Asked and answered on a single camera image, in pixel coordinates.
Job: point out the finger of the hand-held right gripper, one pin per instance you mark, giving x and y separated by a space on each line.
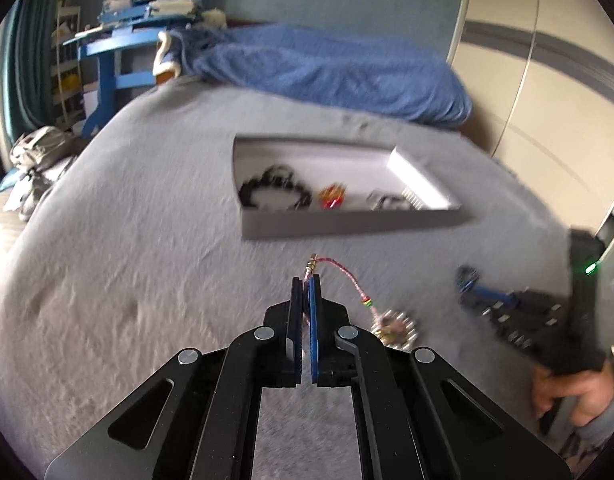
517 327
487 292

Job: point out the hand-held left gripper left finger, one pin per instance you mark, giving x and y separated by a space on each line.
298 330

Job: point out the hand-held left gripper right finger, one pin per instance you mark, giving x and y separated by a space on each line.
314 330

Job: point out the grey cardboard box tray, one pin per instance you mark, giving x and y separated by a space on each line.
337 225

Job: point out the person's right forearm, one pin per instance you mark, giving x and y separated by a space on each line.
594 437

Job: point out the person's right hand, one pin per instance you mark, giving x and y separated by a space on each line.
577 390

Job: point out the beige wardrobe with grey stripe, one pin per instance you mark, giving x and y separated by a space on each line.
537 85

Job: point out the blue blanket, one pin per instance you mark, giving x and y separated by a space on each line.
337 75

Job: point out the grey bag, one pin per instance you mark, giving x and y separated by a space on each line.
42 152

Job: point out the blue desk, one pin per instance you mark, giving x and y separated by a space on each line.
104 80

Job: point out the white plush toy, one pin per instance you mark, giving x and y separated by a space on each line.
214 17

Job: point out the yellow toy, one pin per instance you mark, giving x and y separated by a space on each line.
70 82

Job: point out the stack of papers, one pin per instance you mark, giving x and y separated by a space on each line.
172 6

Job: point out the white shelf rack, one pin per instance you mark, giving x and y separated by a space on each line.
67 60

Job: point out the teal curtain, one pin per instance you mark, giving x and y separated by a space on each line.
22 75

